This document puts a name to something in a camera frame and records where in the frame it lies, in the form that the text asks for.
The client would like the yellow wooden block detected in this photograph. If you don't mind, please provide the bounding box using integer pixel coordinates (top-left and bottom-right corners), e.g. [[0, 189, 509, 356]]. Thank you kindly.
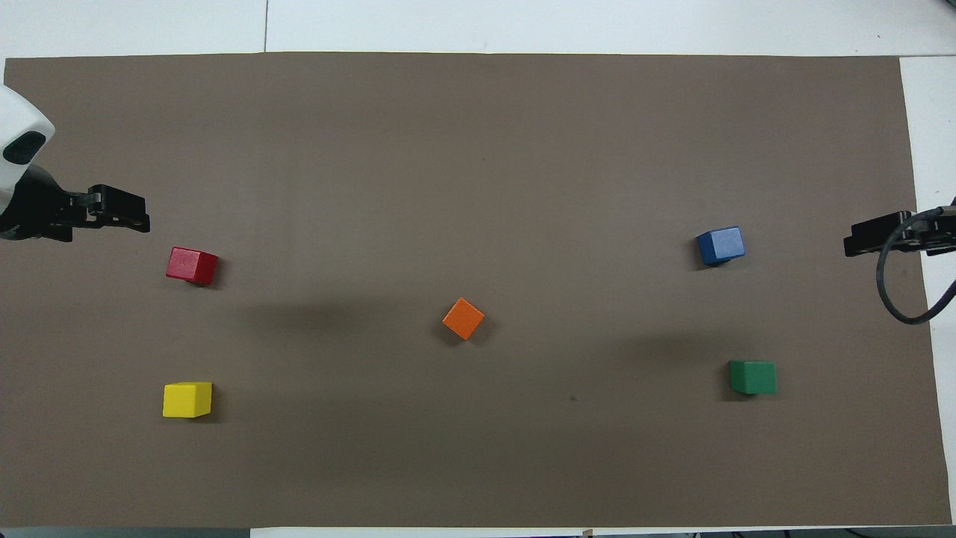
[[163, 382, 213, 418]]

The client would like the brown table mat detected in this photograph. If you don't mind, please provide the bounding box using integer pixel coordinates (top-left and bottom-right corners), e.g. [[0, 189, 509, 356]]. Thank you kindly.
[[0, 52, 953, 528]]

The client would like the green wooden block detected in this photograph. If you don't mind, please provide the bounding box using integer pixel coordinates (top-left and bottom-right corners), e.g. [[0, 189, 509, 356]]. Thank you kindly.
[[729, 360, 777, 395]]

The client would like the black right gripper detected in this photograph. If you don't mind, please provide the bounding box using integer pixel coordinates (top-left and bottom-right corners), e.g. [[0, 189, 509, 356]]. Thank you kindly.
[[844, 211, 956, 257]]

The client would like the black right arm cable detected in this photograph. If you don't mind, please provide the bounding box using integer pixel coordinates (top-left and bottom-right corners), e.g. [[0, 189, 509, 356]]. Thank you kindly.
[[878, 204, 956, 326]]

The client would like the red wooden block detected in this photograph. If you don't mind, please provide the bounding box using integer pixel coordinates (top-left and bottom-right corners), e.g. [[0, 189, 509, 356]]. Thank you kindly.
[[166, 247, 220, 285]]

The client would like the orange wooden block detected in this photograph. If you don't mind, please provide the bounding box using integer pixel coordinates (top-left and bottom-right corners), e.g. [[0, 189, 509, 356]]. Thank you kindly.
[[442, 297, 485, 341]]

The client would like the blue wooden block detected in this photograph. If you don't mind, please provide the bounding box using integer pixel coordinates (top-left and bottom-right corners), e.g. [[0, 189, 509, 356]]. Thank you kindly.
[[696, 226, 746, 267]]

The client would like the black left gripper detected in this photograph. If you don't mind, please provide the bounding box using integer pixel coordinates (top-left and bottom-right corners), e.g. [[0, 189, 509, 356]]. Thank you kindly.
[[0, 164, 151, 242]]

